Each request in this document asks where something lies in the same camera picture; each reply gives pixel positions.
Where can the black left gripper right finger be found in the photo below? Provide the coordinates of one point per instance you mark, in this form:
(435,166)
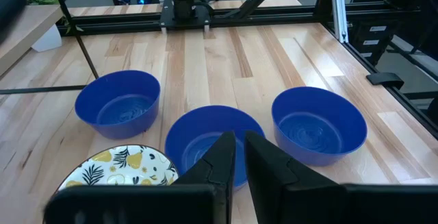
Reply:
(308,203)

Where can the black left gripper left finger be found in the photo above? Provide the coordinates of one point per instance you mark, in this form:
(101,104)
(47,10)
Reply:
(154,207)

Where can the blue plastic bowl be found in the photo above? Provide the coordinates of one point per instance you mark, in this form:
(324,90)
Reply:
(191,128)
(118,104)
(318,124)

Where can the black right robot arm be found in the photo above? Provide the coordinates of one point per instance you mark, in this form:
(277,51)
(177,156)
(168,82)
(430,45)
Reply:
(184,8)

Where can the black equipment box white labels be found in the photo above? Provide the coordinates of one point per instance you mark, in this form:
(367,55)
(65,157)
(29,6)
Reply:
(359,35)

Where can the green potted plant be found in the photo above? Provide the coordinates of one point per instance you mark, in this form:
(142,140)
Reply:
(48,40)

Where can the wooden shelf with black legs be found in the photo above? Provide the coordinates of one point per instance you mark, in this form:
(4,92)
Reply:
(24,28)

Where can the black clamp bracket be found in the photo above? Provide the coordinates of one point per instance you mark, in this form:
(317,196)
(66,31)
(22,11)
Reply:
(385,79)

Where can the silver aluminium extrusion post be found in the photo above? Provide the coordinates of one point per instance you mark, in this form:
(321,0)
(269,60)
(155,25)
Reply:
(339,11)

